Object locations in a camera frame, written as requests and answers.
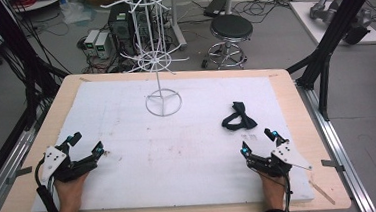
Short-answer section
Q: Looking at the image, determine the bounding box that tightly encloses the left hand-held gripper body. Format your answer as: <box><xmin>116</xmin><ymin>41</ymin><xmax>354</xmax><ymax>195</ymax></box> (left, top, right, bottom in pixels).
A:
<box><xmin>37</xmin><ymin>141</ymin><xmax>100</xmax><ymax>184</ymax></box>

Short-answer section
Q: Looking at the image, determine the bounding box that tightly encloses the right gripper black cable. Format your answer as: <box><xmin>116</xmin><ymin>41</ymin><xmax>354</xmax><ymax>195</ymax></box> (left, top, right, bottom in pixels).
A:
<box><xmin>248</xmin><ymin>164</ymin><xmax>295</xmax><ymax>212</ymax></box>

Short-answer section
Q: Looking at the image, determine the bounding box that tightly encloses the person's left hand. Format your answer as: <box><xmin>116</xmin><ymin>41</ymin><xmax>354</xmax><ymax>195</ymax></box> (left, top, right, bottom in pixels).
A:
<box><xmin>53</xmin><ymin>172</ymin><xmax>93</xmax><ymax>212</ymax></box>

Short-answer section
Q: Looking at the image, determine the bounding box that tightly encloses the white foam mat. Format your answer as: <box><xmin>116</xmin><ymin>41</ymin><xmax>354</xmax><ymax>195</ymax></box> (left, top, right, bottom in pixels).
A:
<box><xmin>22</xmin><ymin>65</ymin><xmax>316</xmax><ymax>212</ymax></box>

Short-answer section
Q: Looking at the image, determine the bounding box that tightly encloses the black flat box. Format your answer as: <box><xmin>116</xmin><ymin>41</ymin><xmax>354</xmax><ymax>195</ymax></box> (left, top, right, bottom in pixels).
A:
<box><xmin>202</xmin><ymin>0</ymin><xmax>229</xmax><ymax>19</ymax></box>

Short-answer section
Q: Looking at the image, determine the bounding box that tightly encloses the black metal frame stand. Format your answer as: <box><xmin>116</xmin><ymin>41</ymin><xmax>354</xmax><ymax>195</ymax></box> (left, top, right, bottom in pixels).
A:
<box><xmin>281</xmin><ymin>0</ymin><xmax>376</xmax><ymax>125</ymax></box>
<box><xmin>0</xmin><ymin>0</ymin><xmax>80</xmax><ymax>197</ymax></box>

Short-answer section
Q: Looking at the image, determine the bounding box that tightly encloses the white wire display rack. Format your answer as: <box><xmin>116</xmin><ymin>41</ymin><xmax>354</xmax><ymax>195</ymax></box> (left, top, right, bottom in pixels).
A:
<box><xmin>99</xmin><ymin>0</ymin><xmax>198</xmax><ymax>122</ymax></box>

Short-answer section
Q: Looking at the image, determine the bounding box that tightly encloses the tangle of floor cables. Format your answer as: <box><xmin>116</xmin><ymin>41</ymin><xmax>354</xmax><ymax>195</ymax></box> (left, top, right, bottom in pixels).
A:
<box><xmin>182</xmin><ymin>0</ymin><xmax>376</xmax><ymax>44</ymax></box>

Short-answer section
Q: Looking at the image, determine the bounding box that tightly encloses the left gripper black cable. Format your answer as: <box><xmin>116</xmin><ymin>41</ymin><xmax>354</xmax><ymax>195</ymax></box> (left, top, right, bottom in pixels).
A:
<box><xmin>32</xmin><ymin>154</ymin><xmax>60</xmax><ymax>212</ymax></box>

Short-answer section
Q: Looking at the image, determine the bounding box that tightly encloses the person's right hand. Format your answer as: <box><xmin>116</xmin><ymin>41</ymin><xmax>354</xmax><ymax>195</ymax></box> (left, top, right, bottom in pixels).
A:
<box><xmin>258</xmin><ymin>170</ymin><xmax>289</xmax><ymax>212</ymax></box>

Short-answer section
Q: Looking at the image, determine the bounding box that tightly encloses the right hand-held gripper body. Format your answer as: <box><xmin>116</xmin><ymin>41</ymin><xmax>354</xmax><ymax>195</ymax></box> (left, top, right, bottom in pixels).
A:
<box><xmin>245</xmin><ymin>138</ymin><xmax>314</xmax><ymax>180</ymax></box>

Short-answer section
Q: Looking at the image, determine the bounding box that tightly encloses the wooden table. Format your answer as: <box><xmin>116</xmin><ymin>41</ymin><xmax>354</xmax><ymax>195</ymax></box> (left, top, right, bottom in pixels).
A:
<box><xmin>0</xmin><ymin>55</ymin><xmax>353</xmax><ymax>212</ymax></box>

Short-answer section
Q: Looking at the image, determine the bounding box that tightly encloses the white power supply unit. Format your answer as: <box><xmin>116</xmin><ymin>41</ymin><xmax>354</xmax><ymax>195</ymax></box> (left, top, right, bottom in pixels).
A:
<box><xmin>81</xmin><ymin>28</ymin><xmax>102</xmax><ymax>57</ymax></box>
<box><xmin>93</xmin><ymin>31</ymin><xmax>114</xmax><ymax>60</ymax></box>

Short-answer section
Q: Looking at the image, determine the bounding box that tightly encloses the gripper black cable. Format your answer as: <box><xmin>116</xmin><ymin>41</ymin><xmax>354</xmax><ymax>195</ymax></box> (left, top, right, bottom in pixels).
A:
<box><xmin>32</xmin><ymin>154</ymin><xmax>60</xmax><ymax>212</ymax></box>
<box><xmin>248</xmin><ymin>164</ymin><xmax>295</xmax><ymax>212</ymax></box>

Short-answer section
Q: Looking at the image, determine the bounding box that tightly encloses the black computer tower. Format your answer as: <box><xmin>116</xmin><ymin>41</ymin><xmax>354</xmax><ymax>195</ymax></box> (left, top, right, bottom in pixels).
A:
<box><xmin>106</xmin><ymin>0</ymin><xmax>155</xmax><ymax>57</ymax></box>

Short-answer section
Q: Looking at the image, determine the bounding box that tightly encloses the black round stool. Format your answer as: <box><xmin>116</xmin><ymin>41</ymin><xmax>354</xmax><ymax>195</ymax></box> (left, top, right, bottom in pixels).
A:
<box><xmin>197</xmin><ymin>11</ymin><xmax>257</xmax><ymax>73</ymax></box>

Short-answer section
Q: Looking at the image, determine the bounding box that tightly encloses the white floor board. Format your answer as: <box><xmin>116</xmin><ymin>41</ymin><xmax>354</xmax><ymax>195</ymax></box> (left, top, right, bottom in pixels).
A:
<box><xmin>288</xmin><ymin>0</ymin><xmax>376</xmax><ymax>51</ymax></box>

